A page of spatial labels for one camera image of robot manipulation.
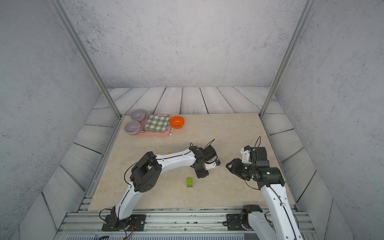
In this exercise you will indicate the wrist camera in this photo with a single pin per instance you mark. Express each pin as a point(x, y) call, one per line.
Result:
point(246, 154)
point(212, 165)

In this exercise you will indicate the aluminium frame post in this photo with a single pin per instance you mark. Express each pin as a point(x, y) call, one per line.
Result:
point(70, 30)
point(288, 54)

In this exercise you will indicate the left aluminium frame post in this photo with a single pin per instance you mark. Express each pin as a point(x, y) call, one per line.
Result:
point(70, 30)

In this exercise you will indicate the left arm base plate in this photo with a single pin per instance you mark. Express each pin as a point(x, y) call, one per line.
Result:
point(134, 223)

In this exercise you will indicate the green checkered cloth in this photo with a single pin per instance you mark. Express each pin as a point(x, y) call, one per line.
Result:
point(157, 123)

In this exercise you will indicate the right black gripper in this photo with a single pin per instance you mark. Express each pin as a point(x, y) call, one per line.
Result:
point(236, 161)

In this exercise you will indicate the pink tray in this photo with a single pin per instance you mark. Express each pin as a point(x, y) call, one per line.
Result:
point(143, 133)

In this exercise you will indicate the rear lavender bowl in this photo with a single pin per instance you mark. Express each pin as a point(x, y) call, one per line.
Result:
point(138, 115)

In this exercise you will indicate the dark green lego brick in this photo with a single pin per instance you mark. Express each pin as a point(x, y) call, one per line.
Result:
point(189, 181)

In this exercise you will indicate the orange bowl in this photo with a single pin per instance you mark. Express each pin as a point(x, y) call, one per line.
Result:
point(177, 122)

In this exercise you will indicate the right aluminium frame post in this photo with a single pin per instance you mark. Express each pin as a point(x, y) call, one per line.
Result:
point(288, 54)

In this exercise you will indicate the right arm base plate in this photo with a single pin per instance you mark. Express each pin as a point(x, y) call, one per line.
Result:
point(236, 222)

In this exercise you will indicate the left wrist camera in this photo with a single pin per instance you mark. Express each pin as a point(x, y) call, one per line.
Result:
point(212, 165)

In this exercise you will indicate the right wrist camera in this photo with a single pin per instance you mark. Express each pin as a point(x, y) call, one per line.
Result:
point(246, 154)

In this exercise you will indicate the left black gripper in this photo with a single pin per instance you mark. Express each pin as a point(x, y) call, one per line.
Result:
point(201, 175)

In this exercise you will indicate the front lavender bowl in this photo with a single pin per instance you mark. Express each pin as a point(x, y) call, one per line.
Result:
point(133, 128)

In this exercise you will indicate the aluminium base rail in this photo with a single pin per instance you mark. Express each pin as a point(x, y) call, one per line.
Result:
point(184, 224)

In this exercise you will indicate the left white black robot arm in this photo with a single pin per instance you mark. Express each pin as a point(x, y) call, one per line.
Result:
point(145, 174)

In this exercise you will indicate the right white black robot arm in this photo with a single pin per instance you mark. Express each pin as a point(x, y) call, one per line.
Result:
point(283, 225)

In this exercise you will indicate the lavender bowl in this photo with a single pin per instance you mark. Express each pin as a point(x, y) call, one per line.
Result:
point(138, 115)
point(133, 128)

